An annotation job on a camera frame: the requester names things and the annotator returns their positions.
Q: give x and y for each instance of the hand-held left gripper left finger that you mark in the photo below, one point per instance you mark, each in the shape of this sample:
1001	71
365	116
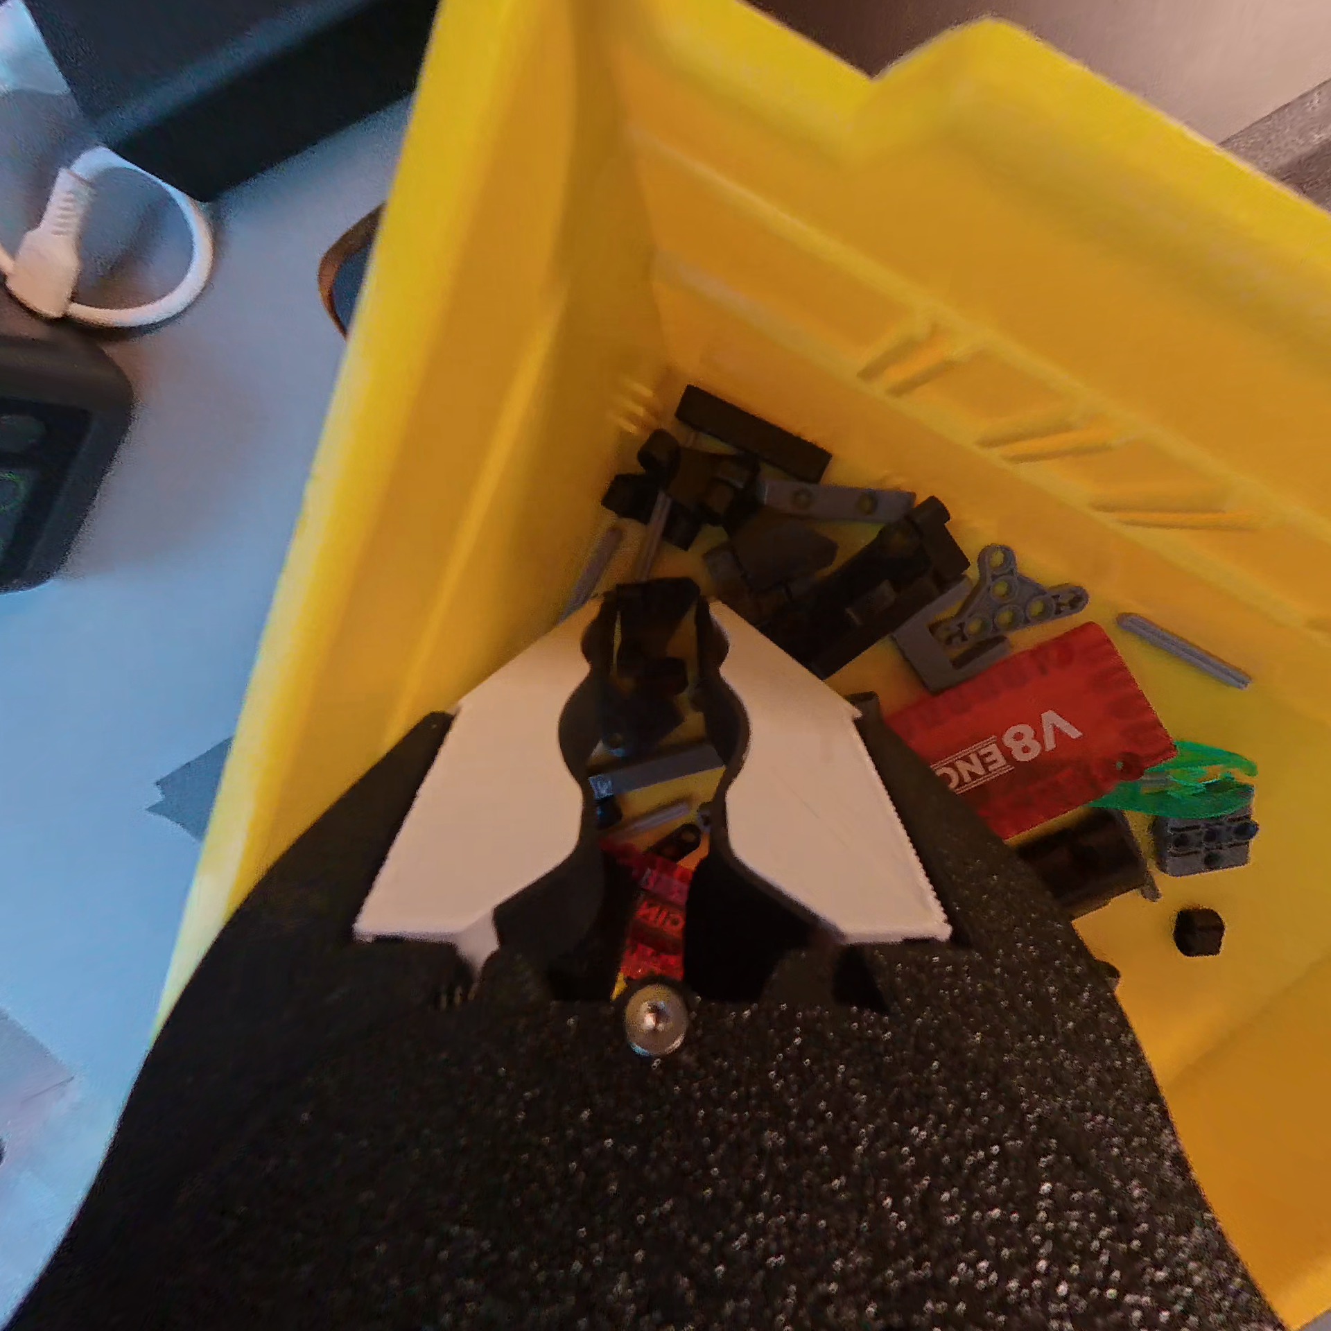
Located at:
468	832

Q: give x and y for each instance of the yellow plastic bin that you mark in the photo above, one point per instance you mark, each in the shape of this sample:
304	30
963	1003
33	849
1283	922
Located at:
521	417

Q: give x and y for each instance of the black studded block piece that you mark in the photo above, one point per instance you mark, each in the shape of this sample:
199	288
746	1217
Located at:
651	665

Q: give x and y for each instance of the pile of black red parts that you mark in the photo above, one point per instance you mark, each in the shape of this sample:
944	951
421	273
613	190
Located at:
812	562

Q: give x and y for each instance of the black electronic device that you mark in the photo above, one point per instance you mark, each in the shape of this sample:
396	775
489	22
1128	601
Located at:
42	447

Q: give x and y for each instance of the green plastic part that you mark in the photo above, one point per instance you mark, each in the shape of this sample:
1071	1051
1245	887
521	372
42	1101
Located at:
1177	780

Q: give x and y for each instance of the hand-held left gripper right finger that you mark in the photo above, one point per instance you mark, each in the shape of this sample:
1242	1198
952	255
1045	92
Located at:
833	832

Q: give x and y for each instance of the dark flat object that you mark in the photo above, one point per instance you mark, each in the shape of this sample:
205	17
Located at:
231	73

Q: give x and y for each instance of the grey desk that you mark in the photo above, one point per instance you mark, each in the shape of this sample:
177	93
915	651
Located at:
251	540

